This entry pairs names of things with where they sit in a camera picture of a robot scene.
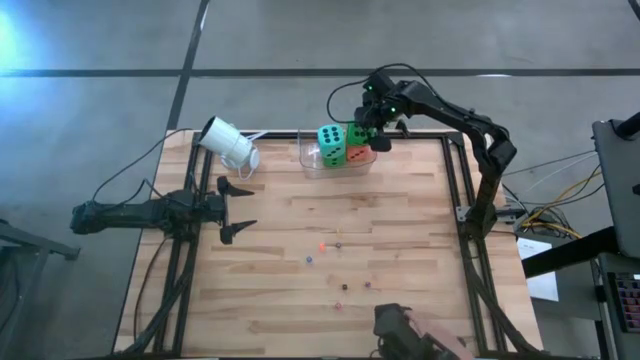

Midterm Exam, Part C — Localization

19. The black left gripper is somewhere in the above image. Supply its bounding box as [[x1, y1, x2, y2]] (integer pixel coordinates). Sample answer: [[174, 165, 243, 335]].
[[198, 175, 259, 246]]

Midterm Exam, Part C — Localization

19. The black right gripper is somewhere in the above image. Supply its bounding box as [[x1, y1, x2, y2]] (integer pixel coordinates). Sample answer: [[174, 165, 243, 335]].
[[353, 91, 404, 153]]

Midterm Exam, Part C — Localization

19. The large orange foam die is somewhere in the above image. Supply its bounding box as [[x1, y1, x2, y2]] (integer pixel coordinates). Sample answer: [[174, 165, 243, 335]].
[[345, 144, 375, 164]]

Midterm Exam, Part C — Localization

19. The large teal foam die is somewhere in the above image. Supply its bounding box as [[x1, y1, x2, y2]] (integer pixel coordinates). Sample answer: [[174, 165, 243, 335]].
[[316, 123, 347, 157]]

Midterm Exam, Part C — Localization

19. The clear plastic bin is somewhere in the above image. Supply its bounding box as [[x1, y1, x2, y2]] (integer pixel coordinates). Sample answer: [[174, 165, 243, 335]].
[[297, 128, 377, 180]]

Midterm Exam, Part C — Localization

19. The grey metal bar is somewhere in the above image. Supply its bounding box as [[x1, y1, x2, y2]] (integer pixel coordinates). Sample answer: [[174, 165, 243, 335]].
[[0, 214, 82, 360]]

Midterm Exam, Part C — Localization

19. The white paper sheet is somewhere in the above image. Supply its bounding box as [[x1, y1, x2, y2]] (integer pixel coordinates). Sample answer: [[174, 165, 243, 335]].
[[516, 237, 561, 303]]

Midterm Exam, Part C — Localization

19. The black diagonal brace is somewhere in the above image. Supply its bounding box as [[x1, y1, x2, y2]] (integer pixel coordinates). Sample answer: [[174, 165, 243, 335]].
[[521, 225, 620, 280]]

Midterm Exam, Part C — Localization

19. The black keyboard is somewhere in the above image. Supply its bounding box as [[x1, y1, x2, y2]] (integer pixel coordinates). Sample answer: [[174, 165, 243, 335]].
[[606, 272, 640, 335]]

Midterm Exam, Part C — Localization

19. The white lamp cable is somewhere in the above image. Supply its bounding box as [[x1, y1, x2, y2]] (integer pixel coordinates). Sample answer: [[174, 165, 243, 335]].
[[233, 130, 269, 182]]

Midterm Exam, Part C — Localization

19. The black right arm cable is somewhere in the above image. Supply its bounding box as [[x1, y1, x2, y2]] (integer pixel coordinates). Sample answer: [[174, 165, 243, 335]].
[[326, 62, 432, 125]]

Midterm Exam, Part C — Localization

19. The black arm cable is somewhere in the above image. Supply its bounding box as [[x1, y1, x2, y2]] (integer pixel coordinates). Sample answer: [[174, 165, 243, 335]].
[[91, 127, 195, 202], [326, 62, 432, 125]]

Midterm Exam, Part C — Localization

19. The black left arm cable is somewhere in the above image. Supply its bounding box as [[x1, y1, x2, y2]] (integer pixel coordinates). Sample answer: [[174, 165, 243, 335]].
[[91, 127, 195, 202]]

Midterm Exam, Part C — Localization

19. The yellow cable bundle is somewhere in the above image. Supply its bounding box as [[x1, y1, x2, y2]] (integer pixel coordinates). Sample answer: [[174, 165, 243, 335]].
[[514, 172, 604, 241]]

